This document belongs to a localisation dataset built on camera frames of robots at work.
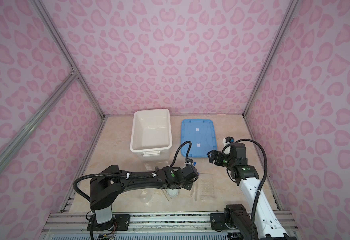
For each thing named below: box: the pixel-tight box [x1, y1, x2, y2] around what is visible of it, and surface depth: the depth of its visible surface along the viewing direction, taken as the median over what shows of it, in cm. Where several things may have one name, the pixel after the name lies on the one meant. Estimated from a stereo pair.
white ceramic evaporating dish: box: [167, 188, 179, 197], surface depth 83 cm
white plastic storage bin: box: [130, 109, 172, 162], surface depth 103 cm
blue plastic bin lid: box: [181, 119, 217, 158], surface depth 112 cm
